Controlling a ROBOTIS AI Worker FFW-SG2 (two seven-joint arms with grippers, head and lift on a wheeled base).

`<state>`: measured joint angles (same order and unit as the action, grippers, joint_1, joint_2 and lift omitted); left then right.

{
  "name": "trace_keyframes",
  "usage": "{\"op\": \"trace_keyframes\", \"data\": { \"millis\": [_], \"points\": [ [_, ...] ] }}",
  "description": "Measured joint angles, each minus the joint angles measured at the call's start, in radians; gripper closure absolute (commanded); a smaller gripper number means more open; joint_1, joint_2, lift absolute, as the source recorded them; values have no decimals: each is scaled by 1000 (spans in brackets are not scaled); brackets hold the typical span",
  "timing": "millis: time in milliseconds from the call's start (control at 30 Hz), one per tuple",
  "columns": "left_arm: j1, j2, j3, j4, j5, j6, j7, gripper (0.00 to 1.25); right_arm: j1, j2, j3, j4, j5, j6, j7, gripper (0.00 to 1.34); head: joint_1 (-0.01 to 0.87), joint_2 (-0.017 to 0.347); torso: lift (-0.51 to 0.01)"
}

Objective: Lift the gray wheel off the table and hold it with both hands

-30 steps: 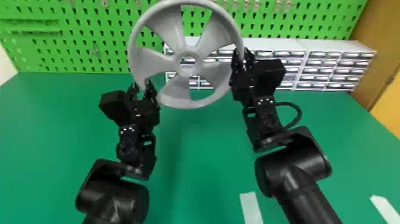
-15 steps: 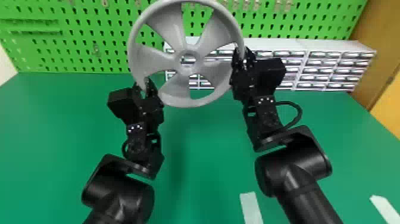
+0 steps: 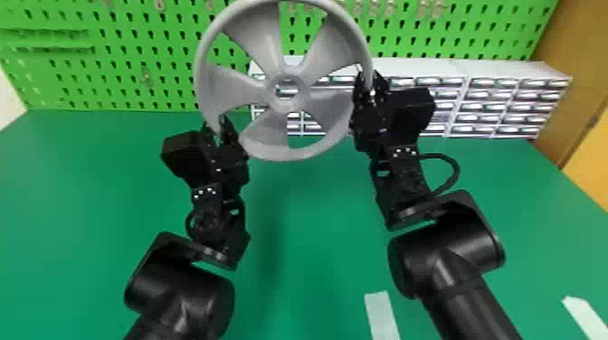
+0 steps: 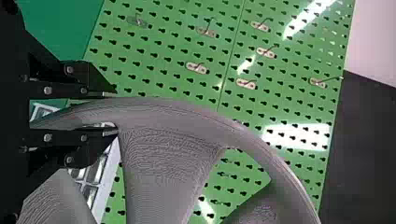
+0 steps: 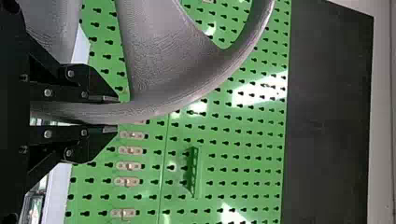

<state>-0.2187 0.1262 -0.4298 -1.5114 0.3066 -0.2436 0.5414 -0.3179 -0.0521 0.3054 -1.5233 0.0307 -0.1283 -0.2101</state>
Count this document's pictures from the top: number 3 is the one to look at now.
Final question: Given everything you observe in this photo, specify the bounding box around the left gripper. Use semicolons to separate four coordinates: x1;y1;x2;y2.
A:
198;113;251;191

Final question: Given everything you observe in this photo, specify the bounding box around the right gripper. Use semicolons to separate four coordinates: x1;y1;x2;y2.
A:
349;71;396;154

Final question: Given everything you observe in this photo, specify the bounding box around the grey wheel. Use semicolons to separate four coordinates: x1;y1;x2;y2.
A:
193;0;375;163

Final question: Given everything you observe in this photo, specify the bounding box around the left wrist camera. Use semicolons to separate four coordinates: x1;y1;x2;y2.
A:
159;132;216;184

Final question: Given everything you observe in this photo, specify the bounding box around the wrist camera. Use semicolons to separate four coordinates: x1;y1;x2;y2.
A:
388;86;437;145
159;132;216;184

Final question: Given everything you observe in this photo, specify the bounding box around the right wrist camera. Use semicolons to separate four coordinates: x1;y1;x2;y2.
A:
388;86;437;145

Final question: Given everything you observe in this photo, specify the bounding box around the black cable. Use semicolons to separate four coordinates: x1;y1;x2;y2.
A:
419;152;461;197

